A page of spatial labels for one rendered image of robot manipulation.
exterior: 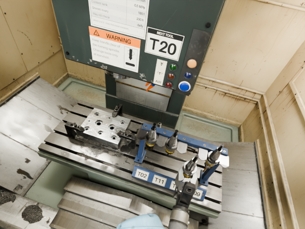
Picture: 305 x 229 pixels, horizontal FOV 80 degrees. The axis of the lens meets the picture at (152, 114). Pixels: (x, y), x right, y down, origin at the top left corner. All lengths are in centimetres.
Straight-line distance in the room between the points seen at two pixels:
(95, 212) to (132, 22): 109
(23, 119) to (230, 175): 167
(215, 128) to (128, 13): 169
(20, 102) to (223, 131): 191
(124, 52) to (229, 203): 119
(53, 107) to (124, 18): 143
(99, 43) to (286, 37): 136
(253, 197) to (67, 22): 140
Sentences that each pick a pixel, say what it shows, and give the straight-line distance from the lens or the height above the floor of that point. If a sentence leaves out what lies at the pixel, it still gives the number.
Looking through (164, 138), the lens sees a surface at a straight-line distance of 97.
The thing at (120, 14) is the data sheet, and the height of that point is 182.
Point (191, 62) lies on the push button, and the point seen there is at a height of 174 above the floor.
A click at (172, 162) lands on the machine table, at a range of 128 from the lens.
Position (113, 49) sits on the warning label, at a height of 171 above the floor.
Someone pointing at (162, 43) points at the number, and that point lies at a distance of 52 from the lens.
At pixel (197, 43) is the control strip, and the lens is 51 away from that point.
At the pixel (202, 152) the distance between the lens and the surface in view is 99.
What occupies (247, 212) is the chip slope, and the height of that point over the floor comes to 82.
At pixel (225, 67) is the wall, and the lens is 171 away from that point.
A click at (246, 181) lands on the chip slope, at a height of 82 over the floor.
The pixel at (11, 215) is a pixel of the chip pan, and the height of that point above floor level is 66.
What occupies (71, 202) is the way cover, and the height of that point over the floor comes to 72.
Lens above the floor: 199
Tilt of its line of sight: 46 degrees down
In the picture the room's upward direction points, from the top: 11 degrees clockwise
